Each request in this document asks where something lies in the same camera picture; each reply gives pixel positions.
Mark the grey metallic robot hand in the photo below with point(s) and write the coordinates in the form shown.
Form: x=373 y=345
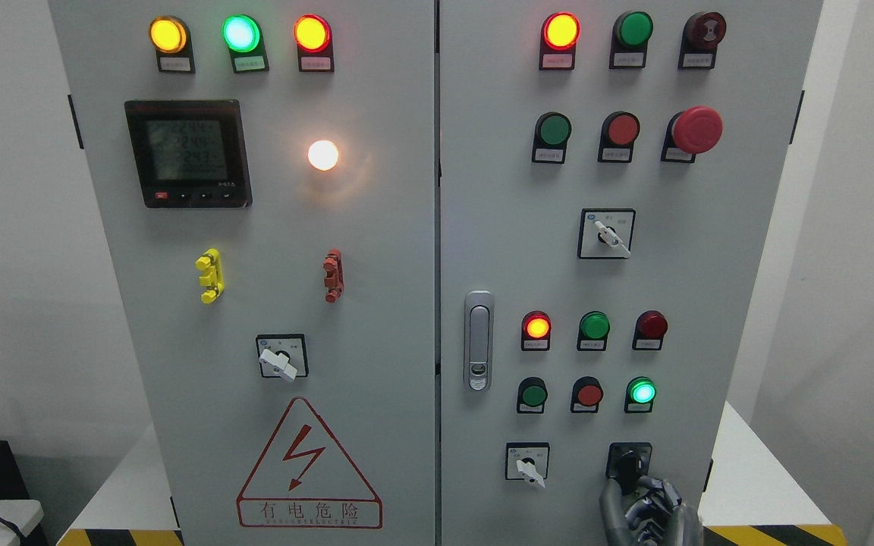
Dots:
x=657 y=517

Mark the black rotary knob switch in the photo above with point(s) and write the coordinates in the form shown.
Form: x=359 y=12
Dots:
x=627 y=462

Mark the white platform with hazard stripes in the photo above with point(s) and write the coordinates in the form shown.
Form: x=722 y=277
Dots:
x=750 y=499

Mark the green push button lower right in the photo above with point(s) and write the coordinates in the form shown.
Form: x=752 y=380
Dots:
x=640 y=394

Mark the green push button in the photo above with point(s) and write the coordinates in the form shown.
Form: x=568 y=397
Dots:
x=551 y=134
x=640 y=394
x=532 y=394

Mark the red push button lower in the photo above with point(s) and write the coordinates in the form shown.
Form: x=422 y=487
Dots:
x=586 y=395

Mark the red push button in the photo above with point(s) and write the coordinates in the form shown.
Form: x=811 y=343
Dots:
x=586 y=395
x=619 y=132

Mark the green push button lower left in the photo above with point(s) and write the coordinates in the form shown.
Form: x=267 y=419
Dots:
x=532 y=394

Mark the red indicator lower right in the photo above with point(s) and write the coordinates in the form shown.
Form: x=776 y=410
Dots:
x=650 y=330

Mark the green indicator lower middle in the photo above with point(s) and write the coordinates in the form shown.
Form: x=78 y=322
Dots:
x=593 y=331

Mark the red lit indicator lower left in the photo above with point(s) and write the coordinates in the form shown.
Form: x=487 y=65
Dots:
x=535 y=331

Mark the red lit indicator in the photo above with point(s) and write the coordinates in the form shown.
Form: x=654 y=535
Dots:
x=535 y=331
x=558 y=40

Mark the grey right cabinet door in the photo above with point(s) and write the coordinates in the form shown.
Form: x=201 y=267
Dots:
x=511 y=226

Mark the grey cabinet door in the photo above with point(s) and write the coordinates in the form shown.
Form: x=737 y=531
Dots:
x=511 y=226
x=371 y=354

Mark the red electric hazard sticker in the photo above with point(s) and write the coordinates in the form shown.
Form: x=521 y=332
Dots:
x=304 y=478

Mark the red push button upper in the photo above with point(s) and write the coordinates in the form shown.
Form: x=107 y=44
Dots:
x=619 y=132

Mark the red emergency stop mushroom button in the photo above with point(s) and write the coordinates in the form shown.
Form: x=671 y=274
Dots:
x=691 y=132

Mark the green push button upper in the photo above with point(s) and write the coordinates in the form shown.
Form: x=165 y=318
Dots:
x=551 y=134

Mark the red plastic clip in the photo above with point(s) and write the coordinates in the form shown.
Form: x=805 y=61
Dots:
x=334 y=275

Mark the dark red buzzer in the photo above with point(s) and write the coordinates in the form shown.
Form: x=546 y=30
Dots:
x=702 y=34

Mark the green indicator top right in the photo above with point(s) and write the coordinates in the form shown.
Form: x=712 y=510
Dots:
x=629 y=40

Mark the white glowing lamp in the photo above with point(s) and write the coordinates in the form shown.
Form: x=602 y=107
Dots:
x=323 y=155

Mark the red lit indicator top right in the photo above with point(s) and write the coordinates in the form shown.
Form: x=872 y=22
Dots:
x=558 y=40

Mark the yellow plastic clip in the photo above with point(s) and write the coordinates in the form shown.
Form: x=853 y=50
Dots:
x=209 y=266

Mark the grey left cabinet door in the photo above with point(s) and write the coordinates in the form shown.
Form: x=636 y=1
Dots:
x=371 y=354

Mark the black digital power meter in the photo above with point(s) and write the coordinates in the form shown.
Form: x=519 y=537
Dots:
x=190 y=153

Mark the red lit indicator left door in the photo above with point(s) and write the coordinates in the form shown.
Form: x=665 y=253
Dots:
x=314 y=46

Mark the green lit indicator light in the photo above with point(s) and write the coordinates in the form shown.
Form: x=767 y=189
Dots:
x=246 y=47

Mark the yellow indicator light top left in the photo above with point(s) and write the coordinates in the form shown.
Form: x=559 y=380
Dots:
x=171 y=39

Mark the white selector switch lower right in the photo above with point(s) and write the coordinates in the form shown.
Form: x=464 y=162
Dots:
x=528 y=462

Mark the white selector switch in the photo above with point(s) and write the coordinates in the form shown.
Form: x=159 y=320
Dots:
x=605 y=233
x=528 y=462

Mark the silver door handle lock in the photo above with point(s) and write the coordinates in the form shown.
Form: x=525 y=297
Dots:
x=479 y=318

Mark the white selector switch upper right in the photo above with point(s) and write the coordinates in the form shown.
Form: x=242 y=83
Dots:
x=605 y=233

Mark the white selector switch left door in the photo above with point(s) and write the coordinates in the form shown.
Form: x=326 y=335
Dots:
x=282 y=356

